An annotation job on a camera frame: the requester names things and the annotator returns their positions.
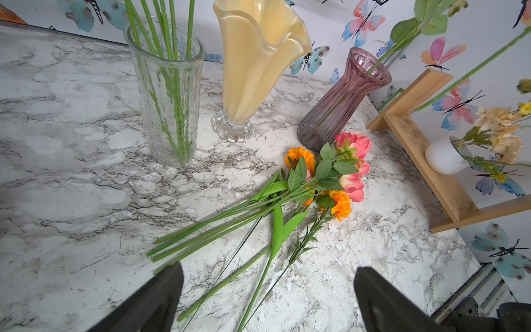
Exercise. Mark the metal base rail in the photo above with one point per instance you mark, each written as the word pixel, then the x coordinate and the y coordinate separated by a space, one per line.
pixel 480 296

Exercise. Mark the small orange marigold flower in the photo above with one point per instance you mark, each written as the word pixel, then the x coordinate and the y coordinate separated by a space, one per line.
pixel 295 154

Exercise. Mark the orange flower front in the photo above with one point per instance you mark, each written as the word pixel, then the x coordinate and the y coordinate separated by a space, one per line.
pixel 342 205

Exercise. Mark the wooden corner shelf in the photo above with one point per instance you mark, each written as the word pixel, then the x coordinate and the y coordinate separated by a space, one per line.
pixel 459 207

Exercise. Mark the sunflower bouquet in white vase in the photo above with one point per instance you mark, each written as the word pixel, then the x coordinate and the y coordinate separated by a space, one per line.
pixel 490 144

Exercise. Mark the yellow ruffled vase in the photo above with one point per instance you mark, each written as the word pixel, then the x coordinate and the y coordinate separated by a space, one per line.
pixel 261 39

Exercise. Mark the pile of green flower stems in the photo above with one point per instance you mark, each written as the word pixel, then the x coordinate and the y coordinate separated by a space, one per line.
pixel 287 197

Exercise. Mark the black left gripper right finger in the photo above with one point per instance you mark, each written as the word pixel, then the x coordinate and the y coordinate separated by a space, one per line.
pixel 384 308

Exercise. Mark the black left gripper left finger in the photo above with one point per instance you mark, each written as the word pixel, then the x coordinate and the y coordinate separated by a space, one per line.
pixel 151 308

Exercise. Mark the clear glass vase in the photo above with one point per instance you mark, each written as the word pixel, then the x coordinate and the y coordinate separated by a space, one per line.
pixel 169 89

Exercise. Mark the pink artificial rose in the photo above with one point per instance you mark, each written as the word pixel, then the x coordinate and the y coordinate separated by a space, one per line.
pixel 357 146

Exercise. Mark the purple ribbed glass vase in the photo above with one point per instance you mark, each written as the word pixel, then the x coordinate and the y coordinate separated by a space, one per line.
pixel 329 116

